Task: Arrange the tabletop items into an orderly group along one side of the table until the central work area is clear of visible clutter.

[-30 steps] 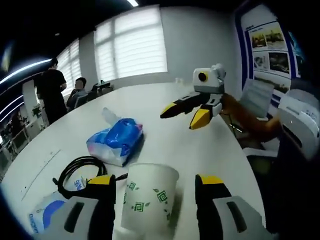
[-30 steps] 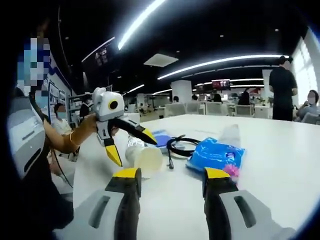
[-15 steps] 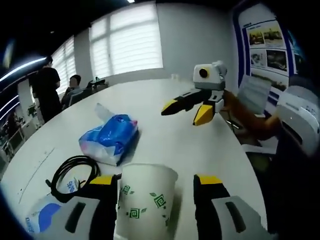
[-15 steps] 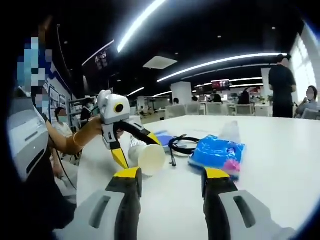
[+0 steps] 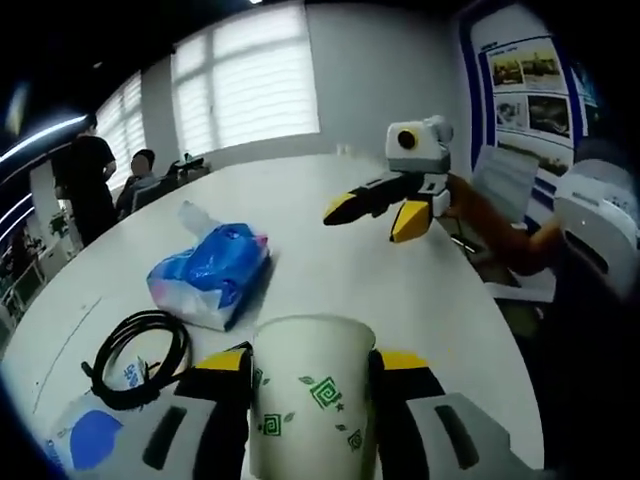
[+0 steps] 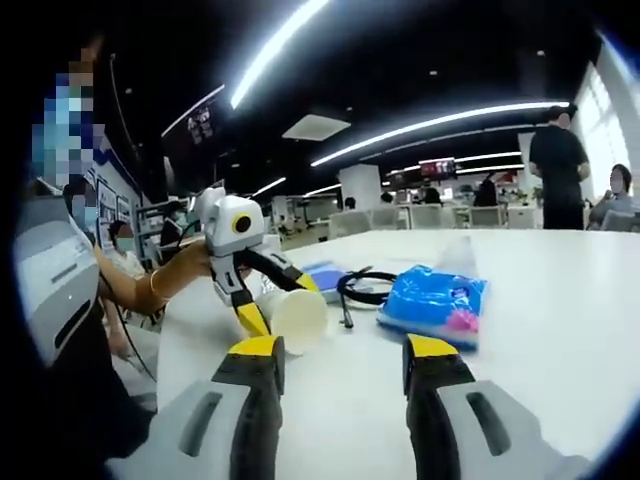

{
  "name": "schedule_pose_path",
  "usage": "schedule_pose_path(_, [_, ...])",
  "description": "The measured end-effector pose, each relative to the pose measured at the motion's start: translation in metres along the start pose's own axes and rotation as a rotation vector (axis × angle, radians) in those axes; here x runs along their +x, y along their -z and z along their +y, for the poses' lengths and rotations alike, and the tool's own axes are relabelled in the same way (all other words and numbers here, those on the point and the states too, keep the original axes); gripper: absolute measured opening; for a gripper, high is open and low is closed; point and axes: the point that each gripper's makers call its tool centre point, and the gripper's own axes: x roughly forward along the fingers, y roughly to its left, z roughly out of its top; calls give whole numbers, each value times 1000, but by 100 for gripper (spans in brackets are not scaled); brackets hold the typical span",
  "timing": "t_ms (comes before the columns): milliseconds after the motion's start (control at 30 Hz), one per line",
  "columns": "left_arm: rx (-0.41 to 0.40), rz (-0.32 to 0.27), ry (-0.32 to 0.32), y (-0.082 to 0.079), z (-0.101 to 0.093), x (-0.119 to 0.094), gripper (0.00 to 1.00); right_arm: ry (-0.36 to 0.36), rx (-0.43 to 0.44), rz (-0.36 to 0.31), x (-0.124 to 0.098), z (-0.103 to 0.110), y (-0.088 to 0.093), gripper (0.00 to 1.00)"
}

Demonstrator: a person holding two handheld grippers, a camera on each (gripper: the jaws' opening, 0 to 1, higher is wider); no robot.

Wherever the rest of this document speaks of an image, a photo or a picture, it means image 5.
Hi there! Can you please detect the white paper cup green print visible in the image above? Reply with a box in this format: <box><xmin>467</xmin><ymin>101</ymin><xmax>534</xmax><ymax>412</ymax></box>
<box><xmin>247</xmin><ymin>312</ymin><xmax>378</xmax><ymax>480</ymax></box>

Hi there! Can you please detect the curved ceiling light strip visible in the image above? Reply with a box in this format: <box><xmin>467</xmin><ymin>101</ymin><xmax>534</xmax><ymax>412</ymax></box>
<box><xmin>0</xmin><ymin>113</ymin><xmax>92</xmax><ymax>162</ymax></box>

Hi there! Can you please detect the wall poster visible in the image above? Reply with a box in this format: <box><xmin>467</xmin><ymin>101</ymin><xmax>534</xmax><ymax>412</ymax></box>
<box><xmin>468</xmin><ymin>22</ymin><xmax>594</xmax><ymax>217</ymax></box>

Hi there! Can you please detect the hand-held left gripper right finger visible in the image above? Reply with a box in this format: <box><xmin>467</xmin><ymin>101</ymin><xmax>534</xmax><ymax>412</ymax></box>
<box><xmin>367</xmin><ymin>349</ymin><xmax>531</xmax><ymax>480</ymax></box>

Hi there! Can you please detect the white office chair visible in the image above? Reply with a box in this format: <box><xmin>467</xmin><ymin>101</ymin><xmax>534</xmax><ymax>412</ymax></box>
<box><xmin>131</xmin><ymin>177</ymin><xmax>180</xmax><ymax>215</ymax></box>

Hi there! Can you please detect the blue tissue pack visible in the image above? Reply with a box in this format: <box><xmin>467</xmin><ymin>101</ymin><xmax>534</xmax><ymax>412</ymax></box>
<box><xmin>145</xmin><ymin>199</ymin><xmax>275</xmax><ymax>333</ymax></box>

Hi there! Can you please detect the large window with blinds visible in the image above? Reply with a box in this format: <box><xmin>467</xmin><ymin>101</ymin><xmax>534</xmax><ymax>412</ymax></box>
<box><xmin>171</xmin><ymin>30</ymin><xmax>322</xmax><ymax>157</ymax></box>

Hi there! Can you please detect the clear bag with blue disc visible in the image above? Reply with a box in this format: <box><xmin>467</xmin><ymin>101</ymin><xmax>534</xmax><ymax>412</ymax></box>
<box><xmin>43</xmin><ymin>357</ymin><xmax>154</xmax><ymax>475</ymax></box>

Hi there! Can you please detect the white table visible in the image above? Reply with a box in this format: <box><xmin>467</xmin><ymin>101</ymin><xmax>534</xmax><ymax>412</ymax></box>
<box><xmin>0</xmin><ymin>152</ymin><xmax>546</xmax><ymax>480</ymax></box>

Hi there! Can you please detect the black cable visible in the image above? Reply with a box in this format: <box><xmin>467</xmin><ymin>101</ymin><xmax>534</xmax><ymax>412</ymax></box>
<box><xmin>81</xmin><ymin>309</ymin><xmax>194</xmax><ymax>409</ymax></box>

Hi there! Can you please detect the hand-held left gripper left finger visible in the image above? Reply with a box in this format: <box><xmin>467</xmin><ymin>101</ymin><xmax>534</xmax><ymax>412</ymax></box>
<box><xmin>142</xmin><ymin>342</ymin><xmax>254</xmax><ymax>480</ymax></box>

